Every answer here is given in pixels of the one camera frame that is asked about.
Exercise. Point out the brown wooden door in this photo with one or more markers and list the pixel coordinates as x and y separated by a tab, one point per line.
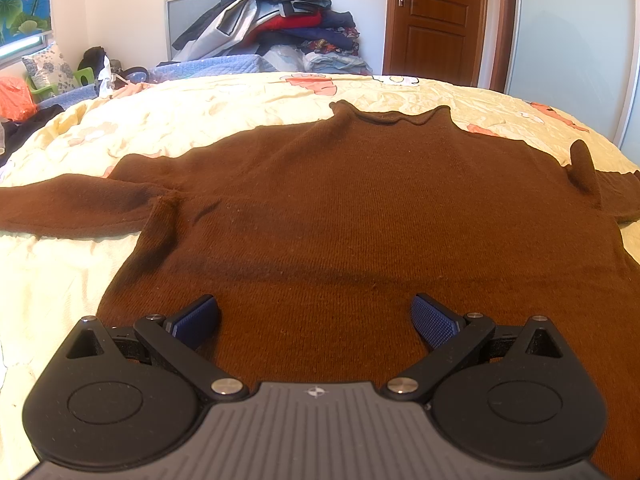
435	39

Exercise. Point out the grey framed panel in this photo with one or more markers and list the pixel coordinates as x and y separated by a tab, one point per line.
178	16

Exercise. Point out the light blue quilted blanket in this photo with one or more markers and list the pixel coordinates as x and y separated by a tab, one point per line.
221	65

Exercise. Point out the yellow carrot print bedspread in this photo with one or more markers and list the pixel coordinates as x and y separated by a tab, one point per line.
47	285

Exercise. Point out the orange plastic bag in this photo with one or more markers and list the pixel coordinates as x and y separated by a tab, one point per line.
16	103

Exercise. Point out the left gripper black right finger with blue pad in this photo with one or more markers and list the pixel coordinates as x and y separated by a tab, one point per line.
515	397

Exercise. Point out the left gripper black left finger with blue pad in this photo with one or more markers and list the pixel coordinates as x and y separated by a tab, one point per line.
112	398

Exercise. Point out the floral patterned pillow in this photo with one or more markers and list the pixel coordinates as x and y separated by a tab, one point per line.
48	68

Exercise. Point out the green plastic chair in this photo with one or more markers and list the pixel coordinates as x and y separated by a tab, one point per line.
82	78

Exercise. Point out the brown knit sweater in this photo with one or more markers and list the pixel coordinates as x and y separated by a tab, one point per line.
314	238

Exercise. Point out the white sliding wardrobe door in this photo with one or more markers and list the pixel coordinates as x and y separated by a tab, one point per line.
580	56

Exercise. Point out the black garment on bed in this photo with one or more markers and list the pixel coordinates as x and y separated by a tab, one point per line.
17	133

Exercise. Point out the pile of mixed clothes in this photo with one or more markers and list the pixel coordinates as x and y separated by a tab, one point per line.
291	35

